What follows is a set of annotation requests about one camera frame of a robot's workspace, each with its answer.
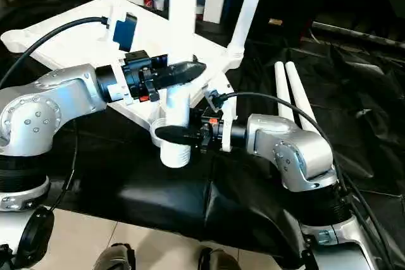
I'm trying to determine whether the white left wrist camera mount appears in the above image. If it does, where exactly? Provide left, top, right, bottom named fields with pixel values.
left=104, top=4, right=140, bottom=104

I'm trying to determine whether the black mat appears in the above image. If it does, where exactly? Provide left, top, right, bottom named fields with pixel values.
left=0, top=0, right=405, bottom=264

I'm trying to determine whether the white plastic table top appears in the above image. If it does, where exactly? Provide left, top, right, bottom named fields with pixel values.
left=0, top=0, right=245, bottom=151

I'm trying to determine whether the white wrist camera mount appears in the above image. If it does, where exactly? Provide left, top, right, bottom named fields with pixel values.
left=203, top=86, right=239, bottom=153
left=104, top=4, right=140, bottom=104

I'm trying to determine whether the long black bar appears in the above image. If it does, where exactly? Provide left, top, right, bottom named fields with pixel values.
left=313, top=21, right=405, bottom=41

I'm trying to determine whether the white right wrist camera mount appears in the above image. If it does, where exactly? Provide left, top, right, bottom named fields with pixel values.
left=203, top=86, right=239, bottom=153

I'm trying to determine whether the white plastic table leg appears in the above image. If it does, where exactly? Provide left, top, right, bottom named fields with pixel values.
left=158, top=0, right=199, bottom=169
left=284, top=61, right=318, bottom=133
left=226, top=0, right=272, bottom=63
left=273, top=61, right=297, bottom=120

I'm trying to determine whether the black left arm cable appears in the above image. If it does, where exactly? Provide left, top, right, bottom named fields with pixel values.
left=0, top=16, right=109, bottom=220

